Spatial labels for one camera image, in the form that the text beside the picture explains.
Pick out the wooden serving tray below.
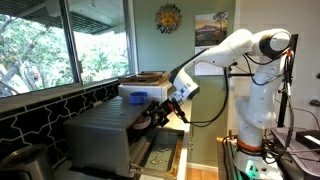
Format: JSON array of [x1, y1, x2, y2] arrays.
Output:
[[118, 70, 172, 87]]

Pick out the black camera stand pole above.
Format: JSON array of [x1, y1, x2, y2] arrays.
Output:
[[223, 33, 300, 129]]

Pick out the silver toaster oven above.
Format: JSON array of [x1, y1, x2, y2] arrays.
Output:
[[63, 95, 162, 178]]

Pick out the colourful sun wall ornament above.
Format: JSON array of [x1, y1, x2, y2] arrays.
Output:
[[154, 3, 183, 35]]

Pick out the white microwave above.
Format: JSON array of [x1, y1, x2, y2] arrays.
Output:
[[117, 78, 180, 125]]

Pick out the window frame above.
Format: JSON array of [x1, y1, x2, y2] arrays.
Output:
[[0, 0, 140, 101]]

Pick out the glass toaster oven door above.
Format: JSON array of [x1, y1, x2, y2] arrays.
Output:
[[129, 128, 185, 180]]

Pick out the black electronics box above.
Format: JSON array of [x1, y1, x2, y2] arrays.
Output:
[[295, 129, 320, 150]]

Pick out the brown wooden dish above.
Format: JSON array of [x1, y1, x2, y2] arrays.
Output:
[[135, 71, 164, 80]]

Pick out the wall power outlet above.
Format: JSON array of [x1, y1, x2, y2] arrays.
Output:
[[308, 98, 320, 108]]

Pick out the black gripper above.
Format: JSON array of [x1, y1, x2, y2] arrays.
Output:
[[143, 99, 178, 130]]

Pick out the landscape wall calendar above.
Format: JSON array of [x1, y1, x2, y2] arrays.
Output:
[[194, 11, 230, 77]]

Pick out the dark blue bowl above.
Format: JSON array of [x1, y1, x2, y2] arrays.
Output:
[[129, 91, 149, 105]]

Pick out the steel cooking pot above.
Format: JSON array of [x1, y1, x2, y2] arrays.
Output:
[[0, 143, 56, 180]]

